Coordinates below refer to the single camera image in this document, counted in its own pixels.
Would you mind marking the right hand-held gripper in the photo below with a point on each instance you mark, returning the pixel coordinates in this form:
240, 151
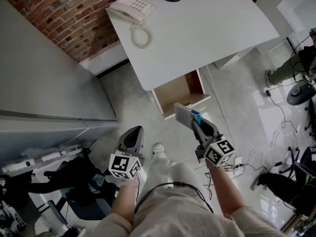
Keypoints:
219, 152

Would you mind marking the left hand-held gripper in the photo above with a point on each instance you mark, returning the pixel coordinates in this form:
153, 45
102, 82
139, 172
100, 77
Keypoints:
124, 164

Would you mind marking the person's left leg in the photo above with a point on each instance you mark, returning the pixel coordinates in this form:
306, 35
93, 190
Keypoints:
172, 171

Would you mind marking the white shelf unit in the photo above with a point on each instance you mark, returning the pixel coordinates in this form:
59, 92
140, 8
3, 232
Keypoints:
293, 6

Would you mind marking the person's left forearm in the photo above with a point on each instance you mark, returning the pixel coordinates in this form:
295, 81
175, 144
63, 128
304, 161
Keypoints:
124, 204

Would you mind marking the black mesh office chair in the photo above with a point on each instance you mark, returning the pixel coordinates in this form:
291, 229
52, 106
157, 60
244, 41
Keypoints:
76, 164

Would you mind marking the person's right forearm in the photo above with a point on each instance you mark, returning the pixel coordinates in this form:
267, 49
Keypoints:
225, 191

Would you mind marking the wooden drawer white front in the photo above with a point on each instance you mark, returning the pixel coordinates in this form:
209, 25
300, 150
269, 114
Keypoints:
172, 95

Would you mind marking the person's left white shoe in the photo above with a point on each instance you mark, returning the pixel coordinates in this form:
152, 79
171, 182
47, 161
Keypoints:
158, 149

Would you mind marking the black swivel chair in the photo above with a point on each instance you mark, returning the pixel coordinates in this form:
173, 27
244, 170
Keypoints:
308, 154

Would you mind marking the black round panel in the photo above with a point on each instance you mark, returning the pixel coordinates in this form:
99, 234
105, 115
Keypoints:
300, 92

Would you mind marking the white power strip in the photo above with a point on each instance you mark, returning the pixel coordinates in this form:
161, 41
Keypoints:
237, 162

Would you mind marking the white desk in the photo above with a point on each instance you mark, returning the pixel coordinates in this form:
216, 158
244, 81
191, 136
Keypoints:
197, 33

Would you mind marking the teal cloth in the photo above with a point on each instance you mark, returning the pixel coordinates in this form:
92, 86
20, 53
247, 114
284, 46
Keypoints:
98, 179

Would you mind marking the tall grey cabinet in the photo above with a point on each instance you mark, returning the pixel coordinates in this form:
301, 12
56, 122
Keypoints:
49, 83

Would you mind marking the person's beige sweater torso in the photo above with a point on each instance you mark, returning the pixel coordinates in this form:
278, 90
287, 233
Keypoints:
177, 216

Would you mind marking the white and blue cardboard box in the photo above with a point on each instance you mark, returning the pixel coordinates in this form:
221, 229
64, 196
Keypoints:
184, 115

